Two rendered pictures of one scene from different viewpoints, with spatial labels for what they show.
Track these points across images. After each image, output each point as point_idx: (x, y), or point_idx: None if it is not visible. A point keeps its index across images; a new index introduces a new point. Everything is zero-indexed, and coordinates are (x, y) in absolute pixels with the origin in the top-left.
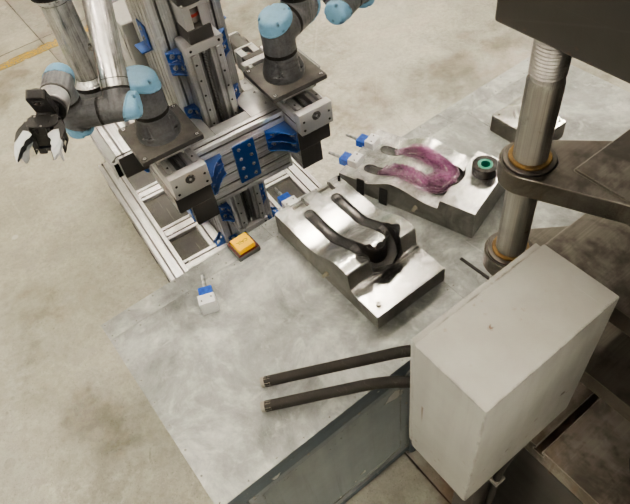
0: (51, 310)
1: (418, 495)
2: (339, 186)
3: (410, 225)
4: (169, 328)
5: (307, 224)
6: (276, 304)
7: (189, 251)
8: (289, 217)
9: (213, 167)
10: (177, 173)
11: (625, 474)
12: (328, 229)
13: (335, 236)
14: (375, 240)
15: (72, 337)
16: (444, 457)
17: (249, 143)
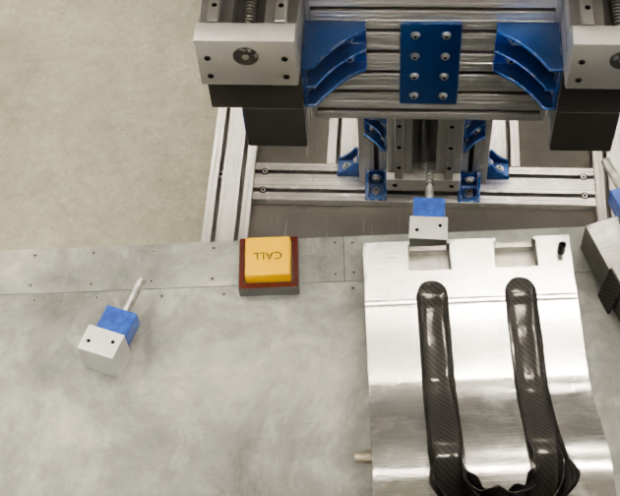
0: (10, 101)
1: None
2: (549, 267)
3: (611, 489)
4: (9, 349)
5: (408, 315)
6: (230, 445)
7: (283, 149)
8: (385, 272)
9: (329, 48)
10: (222, 30)
11: None
12: (444, 357)
13: (445, 386)
14: (502, 470)
15: (8, 177)
16: None
17: (448, 32)
